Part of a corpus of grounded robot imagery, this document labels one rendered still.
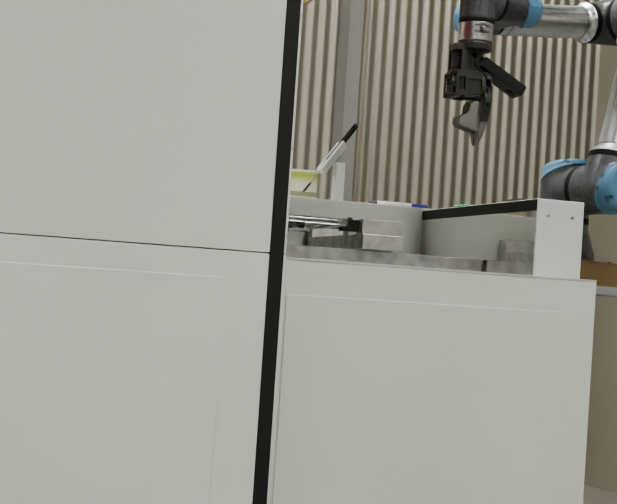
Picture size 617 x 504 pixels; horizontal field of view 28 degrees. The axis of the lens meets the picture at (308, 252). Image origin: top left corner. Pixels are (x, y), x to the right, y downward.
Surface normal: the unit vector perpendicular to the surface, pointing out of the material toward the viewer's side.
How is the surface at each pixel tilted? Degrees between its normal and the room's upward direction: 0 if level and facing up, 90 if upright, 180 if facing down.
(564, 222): 90
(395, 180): 90
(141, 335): 90
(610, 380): 90
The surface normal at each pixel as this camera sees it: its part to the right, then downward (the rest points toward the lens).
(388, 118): 0.43, 0.00
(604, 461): -0.90, -0.07
